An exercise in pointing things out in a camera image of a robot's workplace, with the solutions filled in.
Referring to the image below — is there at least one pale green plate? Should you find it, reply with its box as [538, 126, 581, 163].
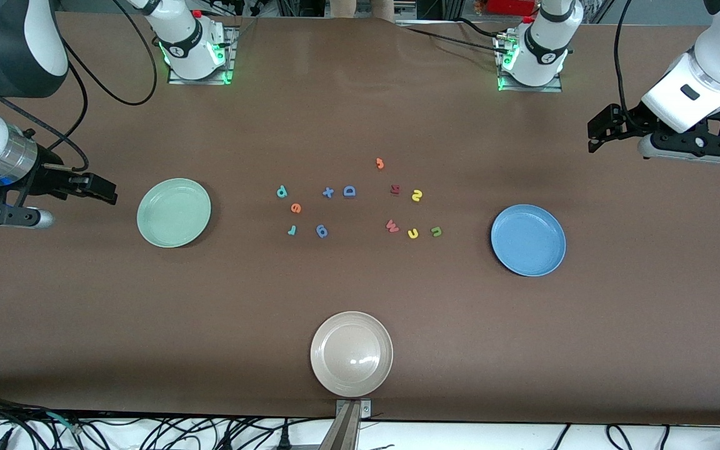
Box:
[137, 178, 212, 248]

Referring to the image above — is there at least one blue plate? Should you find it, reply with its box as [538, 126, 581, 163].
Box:
[491, 204, 567, 277]

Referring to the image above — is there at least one red box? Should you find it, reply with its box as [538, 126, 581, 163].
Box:
[487, 0, 537, 16]

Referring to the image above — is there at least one standing person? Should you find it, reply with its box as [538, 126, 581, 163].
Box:
[329, 0, 398, 23]

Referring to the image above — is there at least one beige plate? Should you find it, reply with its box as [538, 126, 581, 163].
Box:
[310, 311, 394, 398]

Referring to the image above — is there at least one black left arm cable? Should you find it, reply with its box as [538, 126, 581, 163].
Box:
[612, 0, 636, 126]

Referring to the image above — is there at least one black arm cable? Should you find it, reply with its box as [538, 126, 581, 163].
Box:
[612, 0, 636, 126]
[0, 0, 158, 176]

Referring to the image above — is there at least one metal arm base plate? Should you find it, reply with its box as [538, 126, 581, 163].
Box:
[167, 26, 239, 85]
[496, 34, 564, 93]

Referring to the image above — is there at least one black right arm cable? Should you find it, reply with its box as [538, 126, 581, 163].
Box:
[0, 0, 158, 176]

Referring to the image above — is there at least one thin black cable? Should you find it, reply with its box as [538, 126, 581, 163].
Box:
[397, 24, 514, 57]

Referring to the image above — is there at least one teal cable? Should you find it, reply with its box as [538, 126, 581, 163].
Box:
[47, 411, 79, 433]

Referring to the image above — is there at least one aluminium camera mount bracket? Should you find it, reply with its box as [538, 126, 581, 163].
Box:
[334, 399, 373, 450]

